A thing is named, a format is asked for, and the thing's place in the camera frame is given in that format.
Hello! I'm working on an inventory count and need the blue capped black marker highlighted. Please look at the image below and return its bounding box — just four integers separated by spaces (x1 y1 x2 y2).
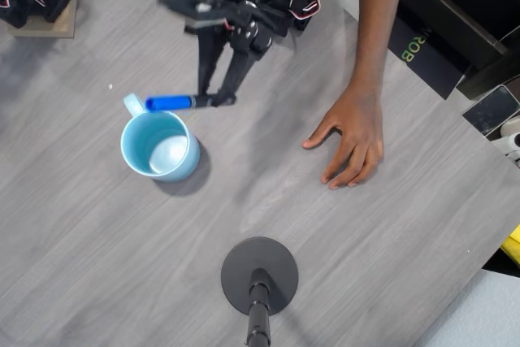
144 94 213 114

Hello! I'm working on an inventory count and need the person's left forearm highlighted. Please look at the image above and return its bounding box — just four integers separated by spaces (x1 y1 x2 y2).
348 0 407 96

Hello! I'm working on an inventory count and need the light blue ceramic mug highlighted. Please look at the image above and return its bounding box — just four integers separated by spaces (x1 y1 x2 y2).
119 93 202 184

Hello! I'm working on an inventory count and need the person's left hand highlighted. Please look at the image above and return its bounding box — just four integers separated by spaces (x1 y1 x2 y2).
301 85 385 191

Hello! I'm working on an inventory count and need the wooden base board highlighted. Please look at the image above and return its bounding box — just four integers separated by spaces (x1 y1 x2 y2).
6 0 79 39

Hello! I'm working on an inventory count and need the black round stand base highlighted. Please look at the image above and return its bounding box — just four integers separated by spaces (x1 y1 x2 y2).
220 236 301 347

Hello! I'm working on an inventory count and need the black box green lettering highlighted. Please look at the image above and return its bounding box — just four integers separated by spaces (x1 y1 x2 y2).
386 9 475 100

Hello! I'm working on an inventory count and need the dark screen phone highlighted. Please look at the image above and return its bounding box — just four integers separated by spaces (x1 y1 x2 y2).
461 85 520 139

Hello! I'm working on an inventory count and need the white rounded plastic object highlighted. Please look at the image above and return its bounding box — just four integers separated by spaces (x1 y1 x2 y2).
500 116 520 139

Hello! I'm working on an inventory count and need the white plastic device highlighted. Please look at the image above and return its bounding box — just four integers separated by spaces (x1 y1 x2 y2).
489 132 520 167

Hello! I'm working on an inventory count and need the yellow object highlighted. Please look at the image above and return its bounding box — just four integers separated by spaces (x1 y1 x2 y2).
500 224 520 265

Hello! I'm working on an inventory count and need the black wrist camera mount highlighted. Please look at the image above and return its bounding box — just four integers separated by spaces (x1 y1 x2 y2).
157 0 229 36

